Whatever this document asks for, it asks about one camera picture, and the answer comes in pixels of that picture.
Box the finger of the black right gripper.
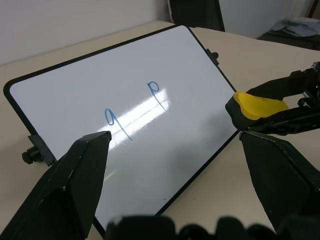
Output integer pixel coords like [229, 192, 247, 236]
[245, 69, 309, 100]
[245, 104, 320, 136]

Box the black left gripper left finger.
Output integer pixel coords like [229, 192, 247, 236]
[0, 130, 113, 240]

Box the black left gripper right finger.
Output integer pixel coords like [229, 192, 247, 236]
[238, 131, 320, 233]

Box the yellow and black eraser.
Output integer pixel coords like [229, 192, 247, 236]
[224, 91, 290, 130]

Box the black whiteboard stand knob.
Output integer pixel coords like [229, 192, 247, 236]
[206, 48, 220, 67]
[21, 134, 57, 168]

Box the black-framed whiteboard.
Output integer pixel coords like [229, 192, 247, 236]
[2, 24, 241, 235]

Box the dark side table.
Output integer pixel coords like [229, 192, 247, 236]
[256, 29, 320, 52]

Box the pale crumpled cloth pile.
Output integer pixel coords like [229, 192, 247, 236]
[271, 16, 320, 38]

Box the dark chair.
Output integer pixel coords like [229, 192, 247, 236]
[166, 0, 226, 32]

